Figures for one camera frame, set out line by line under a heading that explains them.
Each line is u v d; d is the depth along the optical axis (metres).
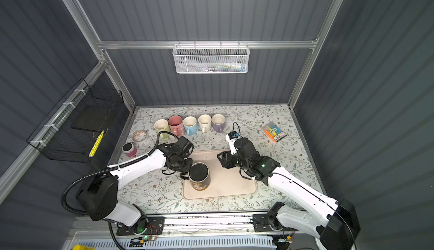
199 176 0.77
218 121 1.08
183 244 0.77
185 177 0.85
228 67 0.92
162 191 0.83
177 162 0.72
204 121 1.05
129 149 0.93
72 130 0.72
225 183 0.87
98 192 0.44
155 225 0.73
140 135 1.05
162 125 1.02
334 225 0.38
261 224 0.72
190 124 0.99
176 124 0.98
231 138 0.68
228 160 0.66
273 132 1.05
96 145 0.68
